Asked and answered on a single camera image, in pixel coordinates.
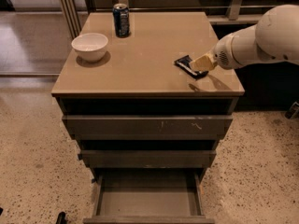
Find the black object floor left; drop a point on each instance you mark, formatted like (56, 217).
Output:
(61, 218)

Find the blue soda can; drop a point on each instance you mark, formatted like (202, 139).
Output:
(121, 20)

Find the dark blue rxbar wrapper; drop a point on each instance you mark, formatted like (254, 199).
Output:
(184, 64)

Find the black object floor right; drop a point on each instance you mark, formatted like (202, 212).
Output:
(293, 111)

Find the black object floor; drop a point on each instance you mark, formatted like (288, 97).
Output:
(293, 111)
(61, 218)

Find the white ceramic bowl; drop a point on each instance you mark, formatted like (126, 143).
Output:
(90, 47)

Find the grey drawer cabinet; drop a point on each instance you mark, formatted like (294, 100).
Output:
(137, 77)

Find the middle grey drawer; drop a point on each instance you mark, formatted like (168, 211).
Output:
(147, 158)

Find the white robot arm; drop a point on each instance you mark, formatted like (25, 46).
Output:
(273, 39)

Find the bottom grey open drawer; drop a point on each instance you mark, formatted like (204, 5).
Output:
(148, 196)

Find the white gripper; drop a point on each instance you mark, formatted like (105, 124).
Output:
(221, 56)

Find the top grey drawer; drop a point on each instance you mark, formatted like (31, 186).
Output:
(95, 127)

